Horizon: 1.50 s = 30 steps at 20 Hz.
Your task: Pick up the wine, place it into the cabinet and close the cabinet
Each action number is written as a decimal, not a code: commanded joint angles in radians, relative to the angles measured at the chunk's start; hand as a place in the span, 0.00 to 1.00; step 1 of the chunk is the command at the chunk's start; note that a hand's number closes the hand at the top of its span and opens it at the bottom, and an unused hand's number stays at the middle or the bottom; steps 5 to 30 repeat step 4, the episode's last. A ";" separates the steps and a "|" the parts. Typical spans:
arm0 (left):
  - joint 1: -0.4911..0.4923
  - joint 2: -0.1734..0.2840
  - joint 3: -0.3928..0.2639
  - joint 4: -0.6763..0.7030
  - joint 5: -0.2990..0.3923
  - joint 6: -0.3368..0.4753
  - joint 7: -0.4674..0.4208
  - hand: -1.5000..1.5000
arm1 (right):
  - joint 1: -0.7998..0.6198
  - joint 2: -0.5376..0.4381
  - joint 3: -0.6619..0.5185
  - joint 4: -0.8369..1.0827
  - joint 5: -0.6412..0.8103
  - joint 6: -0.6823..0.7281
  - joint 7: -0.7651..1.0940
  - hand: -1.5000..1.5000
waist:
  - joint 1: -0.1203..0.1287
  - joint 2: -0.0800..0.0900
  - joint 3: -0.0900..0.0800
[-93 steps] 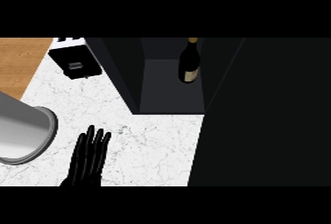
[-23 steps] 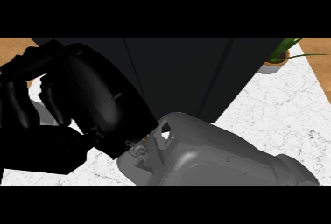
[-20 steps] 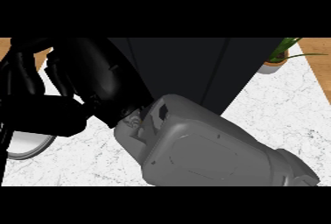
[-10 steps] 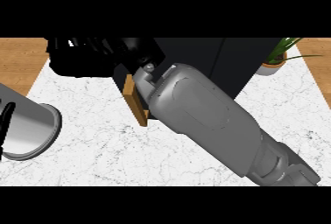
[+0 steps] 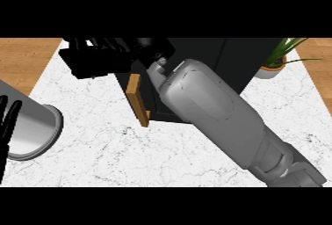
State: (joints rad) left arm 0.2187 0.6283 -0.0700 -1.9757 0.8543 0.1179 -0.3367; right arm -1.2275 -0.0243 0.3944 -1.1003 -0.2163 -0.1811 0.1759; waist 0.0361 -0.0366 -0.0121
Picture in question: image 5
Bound dark cabinet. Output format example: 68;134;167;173
112;37;285;125

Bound grey metal cylinder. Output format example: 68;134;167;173
0;80;65;162

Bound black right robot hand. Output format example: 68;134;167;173
58;37;177;80

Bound green potted plant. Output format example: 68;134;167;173
253;37;325;80

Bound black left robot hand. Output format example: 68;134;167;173
0;94;24;186

